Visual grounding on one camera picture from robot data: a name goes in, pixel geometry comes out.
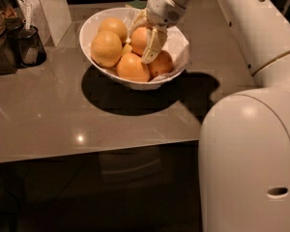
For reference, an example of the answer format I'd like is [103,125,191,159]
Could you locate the white tag stick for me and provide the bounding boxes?
[24,0,32,31]

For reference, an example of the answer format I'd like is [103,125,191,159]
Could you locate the white paper bowl liner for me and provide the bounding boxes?
[123,9,191,83]

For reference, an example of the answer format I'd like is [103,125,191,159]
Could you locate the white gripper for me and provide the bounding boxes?
[129,0,186,64]

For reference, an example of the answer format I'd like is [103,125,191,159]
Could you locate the small yellow fruit in middle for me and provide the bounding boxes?
[122,43,132,54]

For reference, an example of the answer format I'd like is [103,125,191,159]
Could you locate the dark tray with snacks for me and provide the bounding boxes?
[0,0,21,74]

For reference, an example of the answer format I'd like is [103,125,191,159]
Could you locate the large orange at left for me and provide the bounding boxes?
[91,30,122,68]

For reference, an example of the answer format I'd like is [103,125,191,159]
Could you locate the black mesh cup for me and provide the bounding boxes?
[9,26,46,68]

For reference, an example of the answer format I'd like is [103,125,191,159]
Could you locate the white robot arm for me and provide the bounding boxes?
[132,0,290,232]

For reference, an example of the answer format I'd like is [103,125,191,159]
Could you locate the white oval bowl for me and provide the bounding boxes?
[79,8,190,91]

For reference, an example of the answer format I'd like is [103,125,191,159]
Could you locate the white upright board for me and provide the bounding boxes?
[27,0,72,46]

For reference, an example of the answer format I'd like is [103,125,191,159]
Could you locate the green yellow sponge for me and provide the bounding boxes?
[125,0,146,10]

